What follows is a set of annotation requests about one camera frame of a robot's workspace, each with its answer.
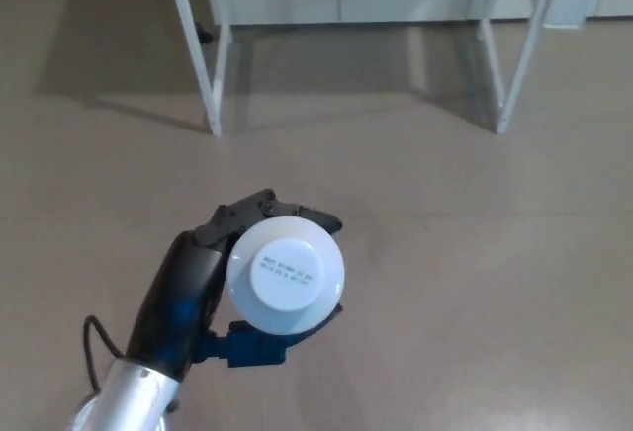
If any white plastic bottle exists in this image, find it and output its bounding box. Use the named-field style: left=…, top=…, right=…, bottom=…
left=226, top=216, right=346, bottom=338

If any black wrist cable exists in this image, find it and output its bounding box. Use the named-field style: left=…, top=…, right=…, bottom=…
left=82, top=314, right=125, bottom=395

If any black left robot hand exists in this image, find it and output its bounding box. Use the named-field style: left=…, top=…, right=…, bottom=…
left=125, top=187, right=345, bottom=382

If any white metal table frame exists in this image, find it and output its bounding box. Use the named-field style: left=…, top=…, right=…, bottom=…
left=141, top=0, right=565, bottom=136

